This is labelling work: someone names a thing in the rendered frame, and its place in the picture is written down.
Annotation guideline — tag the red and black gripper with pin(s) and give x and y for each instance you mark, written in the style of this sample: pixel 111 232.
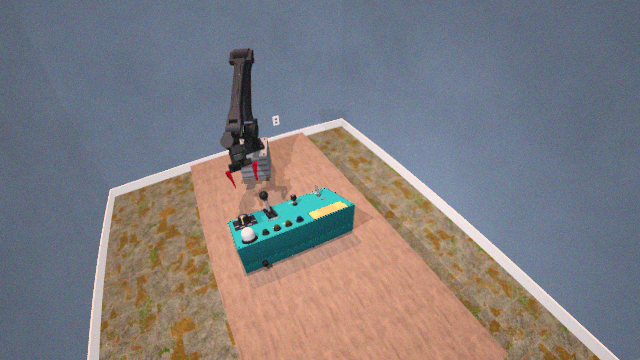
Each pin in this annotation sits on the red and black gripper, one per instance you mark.
pixel 236 167

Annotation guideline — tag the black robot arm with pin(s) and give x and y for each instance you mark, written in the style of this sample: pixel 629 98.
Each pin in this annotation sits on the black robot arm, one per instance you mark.
pixel 241 105

